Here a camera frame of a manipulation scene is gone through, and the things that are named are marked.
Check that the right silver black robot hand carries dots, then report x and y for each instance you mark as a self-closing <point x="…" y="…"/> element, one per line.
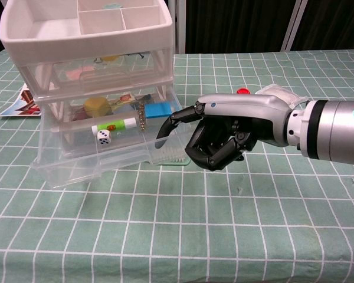
<point x="247" y="112"/>

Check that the green white glue stick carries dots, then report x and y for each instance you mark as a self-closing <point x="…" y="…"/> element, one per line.
<point x="112" y="125"/>

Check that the large clear plastic drawer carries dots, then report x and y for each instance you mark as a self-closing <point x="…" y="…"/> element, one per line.
<point x="91" y="165"/>

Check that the small clear plastic drawer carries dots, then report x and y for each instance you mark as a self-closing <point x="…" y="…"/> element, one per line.
<point x="112" y="76"/>

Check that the white drawer organizer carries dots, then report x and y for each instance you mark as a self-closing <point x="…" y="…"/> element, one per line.
<point x="76" y="44"/>

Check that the red bottle cap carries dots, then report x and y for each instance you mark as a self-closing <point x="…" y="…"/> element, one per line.
<point x="243" y="91"/>

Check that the clear bag with white pad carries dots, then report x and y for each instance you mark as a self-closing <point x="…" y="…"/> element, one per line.
<point x="286" y="95"/>

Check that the green plastic comb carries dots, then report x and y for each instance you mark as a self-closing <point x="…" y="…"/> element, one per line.
<point x="171" y="154"/>

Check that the blue block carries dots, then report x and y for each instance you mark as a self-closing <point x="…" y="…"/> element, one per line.
<point x="157" y="110"/>

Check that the green checked tablecloth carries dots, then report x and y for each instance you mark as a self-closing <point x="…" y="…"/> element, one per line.
<point x="194" y="221"/>

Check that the white die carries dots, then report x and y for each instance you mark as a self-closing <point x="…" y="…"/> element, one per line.
<point x="104" y="137"/>

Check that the pink paper piece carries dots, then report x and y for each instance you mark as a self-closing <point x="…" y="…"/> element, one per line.
<point x="79" y="72"/>

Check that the photo postcard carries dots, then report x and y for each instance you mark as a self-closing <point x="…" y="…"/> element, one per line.
<point x="14" y="109"/>

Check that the white frame post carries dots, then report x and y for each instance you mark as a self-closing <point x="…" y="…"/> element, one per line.
<point x="293" y="23"/>
<point x="177" y="26"/>

